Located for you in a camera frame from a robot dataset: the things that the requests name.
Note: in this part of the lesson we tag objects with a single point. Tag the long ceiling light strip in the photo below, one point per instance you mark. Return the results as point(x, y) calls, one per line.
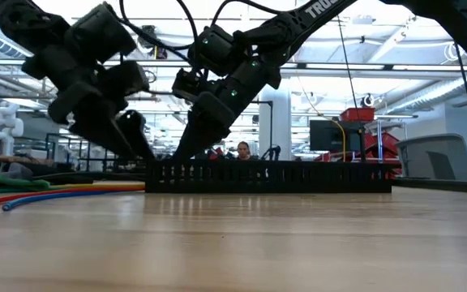
point(379, 66)

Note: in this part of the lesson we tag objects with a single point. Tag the black gantry frame with camera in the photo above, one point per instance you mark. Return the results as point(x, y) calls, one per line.
point(271, 121)

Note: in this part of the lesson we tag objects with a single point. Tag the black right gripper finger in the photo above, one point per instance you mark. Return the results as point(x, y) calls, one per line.
point(211, 121)

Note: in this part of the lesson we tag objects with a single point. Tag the small white ringed ceiling reel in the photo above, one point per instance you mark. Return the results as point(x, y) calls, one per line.
point(368, 100)

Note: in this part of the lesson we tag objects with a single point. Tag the white column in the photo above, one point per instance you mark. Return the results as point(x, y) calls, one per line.
point(280, 130)

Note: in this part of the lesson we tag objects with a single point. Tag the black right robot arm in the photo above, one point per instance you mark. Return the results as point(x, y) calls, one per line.
point(322, 8)

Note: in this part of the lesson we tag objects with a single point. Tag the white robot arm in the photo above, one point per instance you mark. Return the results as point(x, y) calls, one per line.
point(4, 125)

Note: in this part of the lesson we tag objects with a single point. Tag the person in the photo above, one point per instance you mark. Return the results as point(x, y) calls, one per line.
point(243, 151)

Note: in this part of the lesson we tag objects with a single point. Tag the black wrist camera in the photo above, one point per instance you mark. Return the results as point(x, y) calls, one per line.
point(189, 85)
point(124, 79)

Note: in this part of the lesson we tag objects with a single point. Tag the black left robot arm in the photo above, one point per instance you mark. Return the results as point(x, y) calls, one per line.
point(26, 24)

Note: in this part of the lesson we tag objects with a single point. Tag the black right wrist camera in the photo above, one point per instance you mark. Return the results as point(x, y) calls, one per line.
point(189, 85)

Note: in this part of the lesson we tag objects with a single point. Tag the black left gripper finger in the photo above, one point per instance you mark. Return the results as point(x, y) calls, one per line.
point(87, 117)
point(136, 130)

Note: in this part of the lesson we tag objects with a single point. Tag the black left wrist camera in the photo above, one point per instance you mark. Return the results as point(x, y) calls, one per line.
point(124, 79)

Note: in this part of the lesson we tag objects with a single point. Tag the black monitor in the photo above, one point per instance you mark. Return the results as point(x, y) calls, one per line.
point(331, 136)

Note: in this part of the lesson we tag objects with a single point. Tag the wooden workbench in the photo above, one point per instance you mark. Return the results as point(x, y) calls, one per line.
point(22, 160)

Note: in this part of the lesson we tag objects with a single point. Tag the red shelf rack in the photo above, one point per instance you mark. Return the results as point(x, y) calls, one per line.
point(385, 144)

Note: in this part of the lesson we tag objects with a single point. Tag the red storage bin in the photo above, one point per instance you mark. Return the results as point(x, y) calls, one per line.
point(357, 114)

